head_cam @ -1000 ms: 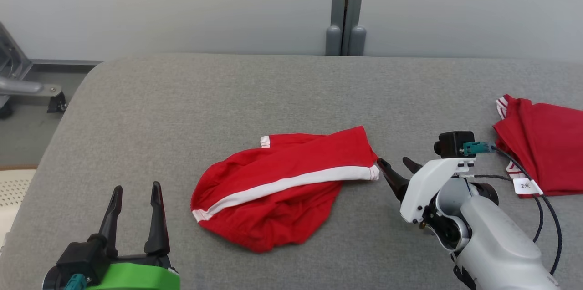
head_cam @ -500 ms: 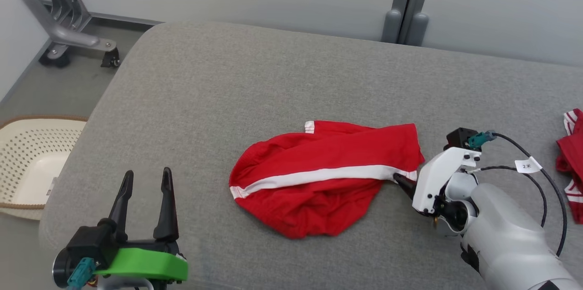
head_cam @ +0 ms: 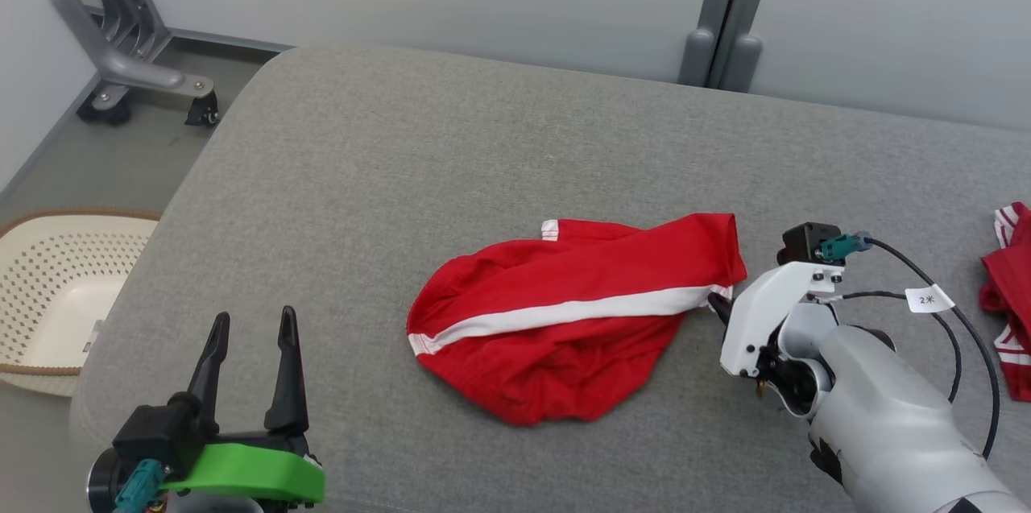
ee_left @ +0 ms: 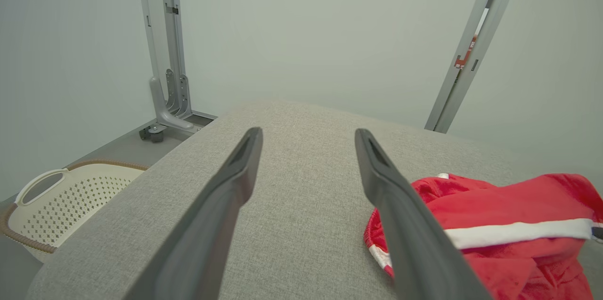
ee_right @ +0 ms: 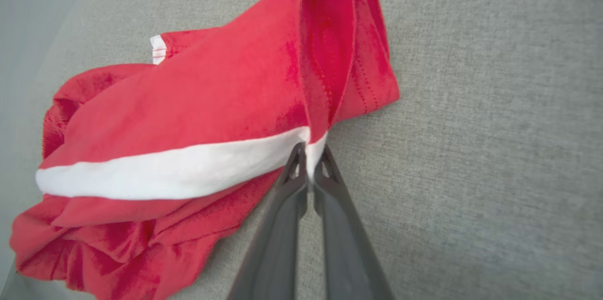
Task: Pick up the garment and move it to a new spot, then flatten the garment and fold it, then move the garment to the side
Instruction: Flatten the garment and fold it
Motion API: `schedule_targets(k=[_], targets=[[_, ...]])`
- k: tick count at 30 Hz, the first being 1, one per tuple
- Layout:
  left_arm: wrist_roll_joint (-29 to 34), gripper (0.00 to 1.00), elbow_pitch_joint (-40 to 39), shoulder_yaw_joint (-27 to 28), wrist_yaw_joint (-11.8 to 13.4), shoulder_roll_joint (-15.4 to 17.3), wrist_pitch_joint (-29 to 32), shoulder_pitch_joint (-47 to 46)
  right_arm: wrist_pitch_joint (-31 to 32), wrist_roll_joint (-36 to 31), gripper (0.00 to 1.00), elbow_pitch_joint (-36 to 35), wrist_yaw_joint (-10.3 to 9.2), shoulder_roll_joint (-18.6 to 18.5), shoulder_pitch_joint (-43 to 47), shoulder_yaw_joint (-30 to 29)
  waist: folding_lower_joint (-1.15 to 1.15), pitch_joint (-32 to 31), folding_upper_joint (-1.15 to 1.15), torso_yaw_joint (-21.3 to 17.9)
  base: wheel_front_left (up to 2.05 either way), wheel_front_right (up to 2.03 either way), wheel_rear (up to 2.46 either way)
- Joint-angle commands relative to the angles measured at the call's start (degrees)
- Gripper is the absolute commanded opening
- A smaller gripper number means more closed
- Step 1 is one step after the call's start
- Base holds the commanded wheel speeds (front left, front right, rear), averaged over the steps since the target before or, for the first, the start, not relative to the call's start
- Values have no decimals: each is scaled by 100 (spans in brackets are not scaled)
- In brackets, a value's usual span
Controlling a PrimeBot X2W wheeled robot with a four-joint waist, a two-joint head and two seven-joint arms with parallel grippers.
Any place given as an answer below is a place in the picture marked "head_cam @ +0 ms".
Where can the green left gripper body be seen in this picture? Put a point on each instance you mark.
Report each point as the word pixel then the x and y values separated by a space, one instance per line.
pixel 250 473

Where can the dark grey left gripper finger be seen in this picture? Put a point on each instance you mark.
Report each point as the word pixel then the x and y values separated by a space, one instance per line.
pixel 209 384
pixel 288 384

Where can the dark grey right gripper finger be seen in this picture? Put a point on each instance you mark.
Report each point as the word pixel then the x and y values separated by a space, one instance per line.
pixel 722 307

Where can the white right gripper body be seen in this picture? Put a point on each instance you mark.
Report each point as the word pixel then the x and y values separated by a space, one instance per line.
pixel 757 312

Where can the red shorts with white stripe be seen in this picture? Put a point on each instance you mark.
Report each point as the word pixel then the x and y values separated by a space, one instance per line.
pixel 564 368

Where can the red jersey with white sleeves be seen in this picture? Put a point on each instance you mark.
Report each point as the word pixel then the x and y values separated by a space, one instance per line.
pixel 1016 279

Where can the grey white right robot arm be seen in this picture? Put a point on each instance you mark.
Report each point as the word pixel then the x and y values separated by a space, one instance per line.
pixel 886 416

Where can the cream perforated laundry basket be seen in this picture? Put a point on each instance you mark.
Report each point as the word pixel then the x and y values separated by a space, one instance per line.
pixel 56 320

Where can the grey partition foot with casters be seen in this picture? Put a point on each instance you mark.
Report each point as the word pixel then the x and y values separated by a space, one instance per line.
pixel 137 78

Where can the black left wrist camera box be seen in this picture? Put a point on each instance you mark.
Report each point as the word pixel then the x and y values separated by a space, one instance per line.
pixel 149 432

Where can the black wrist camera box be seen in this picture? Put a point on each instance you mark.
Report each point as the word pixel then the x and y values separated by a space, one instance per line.
pixel 149 432
pixel 801 243

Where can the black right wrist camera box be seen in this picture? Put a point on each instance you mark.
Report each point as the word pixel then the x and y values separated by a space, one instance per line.
pixel 801 243

